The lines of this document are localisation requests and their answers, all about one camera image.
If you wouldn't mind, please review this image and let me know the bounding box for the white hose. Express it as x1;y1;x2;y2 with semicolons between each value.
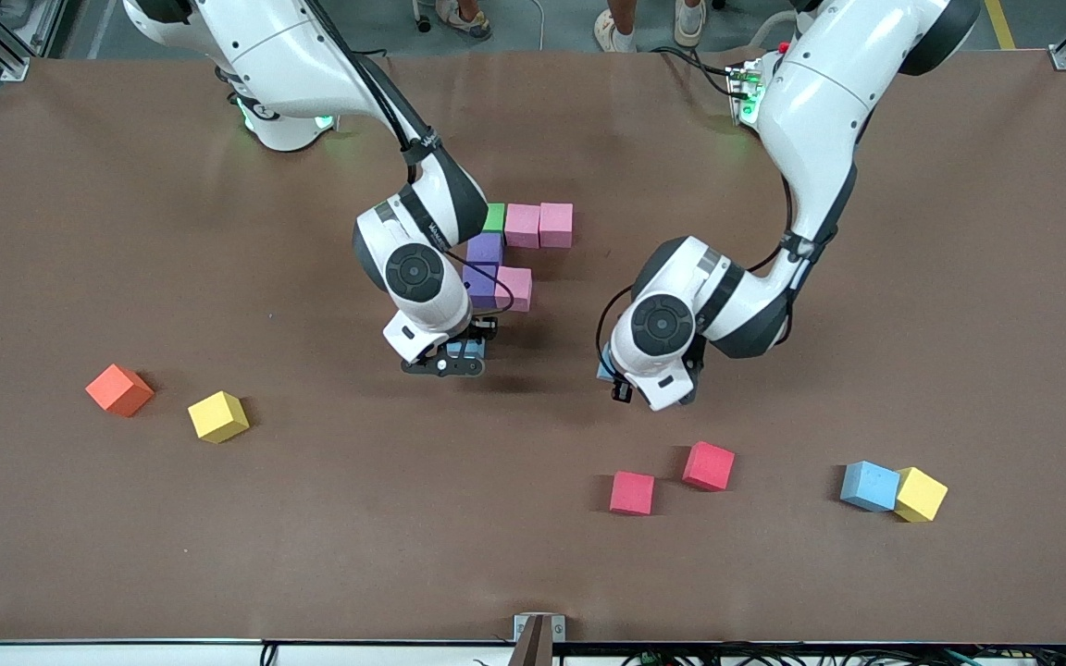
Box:
750;7;798;47

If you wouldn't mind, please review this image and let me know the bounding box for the brown paper table cover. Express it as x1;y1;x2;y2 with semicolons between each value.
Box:
0;48;1066;646

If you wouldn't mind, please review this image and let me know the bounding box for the yellow foam block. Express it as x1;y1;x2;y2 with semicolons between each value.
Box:
894;467;948;524
187;390;251;445

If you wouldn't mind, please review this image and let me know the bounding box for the red foam block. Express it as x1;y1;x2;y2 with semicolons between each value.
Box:
682;440;736;492
610;471;656;516

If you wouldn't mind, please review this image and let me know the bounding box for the grey sneaker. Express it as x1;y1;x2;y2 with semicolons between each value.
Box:
434;0;494;41

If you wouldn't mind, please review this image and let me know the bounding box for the pink foam block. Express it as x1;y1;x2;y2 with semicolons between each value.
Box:
539;203;575;250
496;266;534;313
504;203;541;250

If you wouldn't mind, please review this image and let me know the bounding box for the black left base cable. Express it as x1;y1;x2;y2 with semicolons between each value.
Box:
650;44;739;98

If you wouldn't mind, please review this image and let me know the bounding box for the metal clamp bracket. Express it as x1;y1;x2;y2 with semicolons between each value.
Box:
514;613;566;666

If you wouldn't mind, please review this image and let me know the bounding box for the orange foam block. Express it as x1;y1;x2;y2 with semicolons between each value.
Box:
85;364;155;418

